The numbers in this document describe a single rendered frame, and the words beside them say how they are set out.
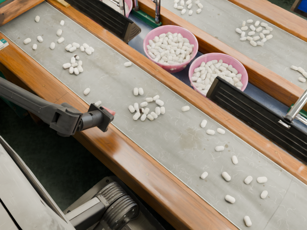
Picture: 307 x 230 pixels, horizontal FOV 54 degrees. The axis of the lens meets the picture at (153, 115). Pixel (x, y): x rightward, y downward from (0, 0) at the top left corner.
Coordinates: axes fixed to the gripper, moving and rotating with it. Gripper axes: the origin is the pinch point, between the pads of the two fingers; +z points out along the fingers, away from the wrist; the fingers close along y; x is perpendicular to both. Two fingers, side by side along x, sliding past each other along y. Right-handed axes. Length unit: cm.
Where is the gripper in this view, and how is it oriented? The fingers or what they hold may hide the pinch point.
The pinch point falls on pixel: (113, 113)
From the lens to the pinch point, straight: 118.3
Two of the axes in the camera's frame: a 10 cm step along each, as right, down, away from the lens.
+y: -7.5, -5.7, 3.4
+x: -4.3, 8.0, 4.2
